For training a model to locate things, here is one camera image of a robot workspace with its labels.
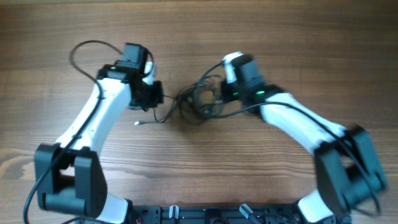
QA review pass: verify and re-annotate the black USB cable thin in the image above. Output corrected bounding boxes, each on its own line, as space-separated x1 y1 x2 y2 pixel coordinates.
134 95 177 126

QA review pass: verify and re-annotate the black USB cable thick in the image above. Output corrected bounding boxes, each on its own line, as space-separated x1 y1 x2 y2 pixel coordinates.
176 62 224 124

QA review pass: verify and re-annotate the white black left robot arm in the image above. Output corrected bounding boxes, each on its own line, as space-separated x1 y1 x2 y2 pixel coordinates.
22 43 163 223

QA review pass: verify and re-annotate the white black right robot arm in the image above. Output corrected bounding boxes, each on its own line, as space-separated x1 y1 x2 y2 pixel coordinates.
221 52 387 223

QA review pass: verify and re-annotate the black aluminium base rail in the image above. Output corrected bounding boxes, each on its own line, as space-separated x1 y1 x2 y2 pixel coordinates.
124 203 309 224

